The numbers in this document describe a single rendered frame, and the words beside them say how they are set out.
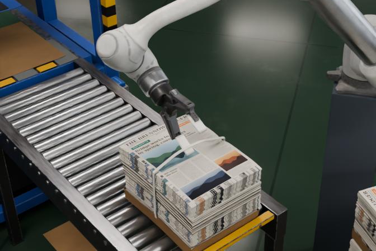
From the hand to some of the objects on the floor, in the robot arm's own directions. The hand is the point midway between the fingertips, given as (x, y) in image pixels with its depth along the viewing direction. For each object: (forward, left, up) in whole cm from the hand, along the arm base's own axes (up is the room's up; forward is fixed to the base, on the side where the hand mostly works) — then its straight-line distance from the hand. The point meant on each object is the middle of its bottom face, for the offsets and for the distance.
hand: (194, 139), depth 205 cm
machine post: (-106, -73, -112) cm, 171 cm away
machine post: (-142, -121, -112) cm, 218 cm away
